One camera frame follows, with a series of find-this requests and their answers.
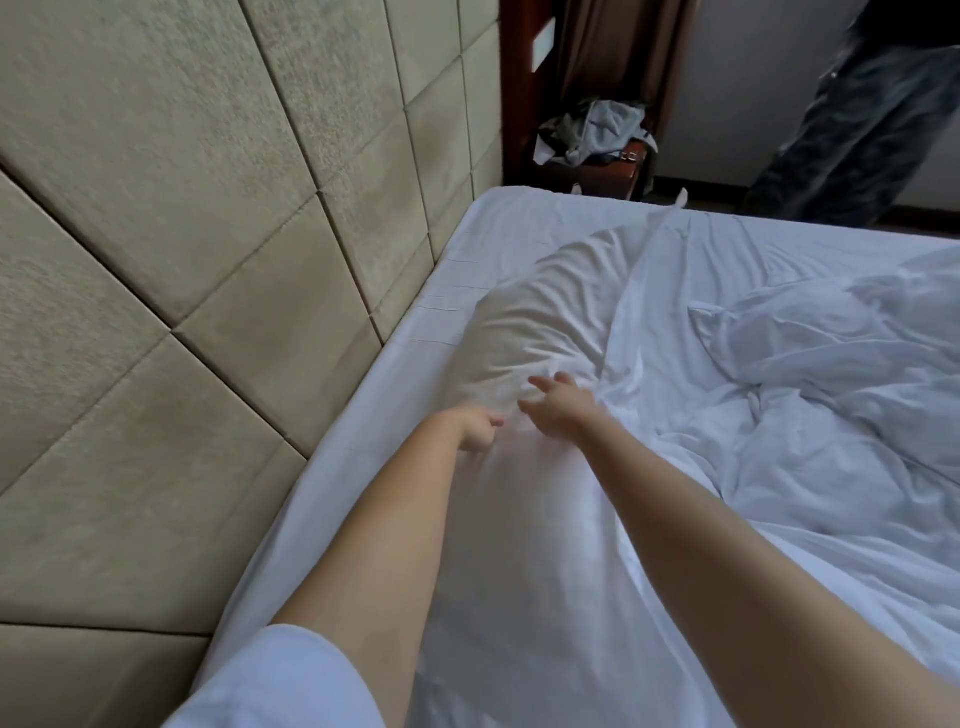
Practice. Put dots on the person's right hand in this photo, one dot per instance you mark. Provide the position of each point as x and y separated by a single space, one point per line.
563 408

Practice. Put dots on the person's left hand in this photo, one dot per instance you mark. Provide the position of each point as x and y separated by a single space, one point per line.
473 428

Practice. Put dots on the white pillow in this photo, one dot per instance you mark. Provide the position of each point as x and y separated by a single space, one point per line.
525 525

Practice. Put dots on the white bed sheet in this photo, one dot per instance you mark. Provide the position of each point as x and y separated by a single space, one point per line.
525 218

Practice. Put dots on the white duvet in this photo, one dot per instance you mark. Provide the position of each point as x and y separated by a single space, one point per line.
840 390

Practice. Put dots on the person's right forearm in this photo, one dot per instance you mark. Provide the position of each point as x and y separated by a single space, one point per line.
750 585

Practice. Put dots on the person's left forearm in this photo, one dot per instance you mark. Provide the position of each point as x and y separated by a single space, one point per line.
375 570

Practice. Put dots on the person's white shirt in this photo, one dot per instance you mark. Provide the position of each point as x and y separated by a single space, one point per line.
278 683

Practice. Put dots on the brown curtain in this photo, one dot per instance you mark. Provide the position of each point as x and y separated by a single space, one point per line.
623 45

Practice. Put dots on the beige padded headboard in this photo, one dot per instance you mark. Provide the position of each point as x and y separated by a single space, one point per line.
150 150

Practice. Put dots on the dark wooden wall panel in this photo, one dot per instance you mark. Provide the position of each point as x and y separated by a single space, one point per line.
518 90

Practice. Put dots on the white wall switch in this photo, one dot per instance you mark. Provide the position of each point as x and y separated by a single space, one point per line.
543 42

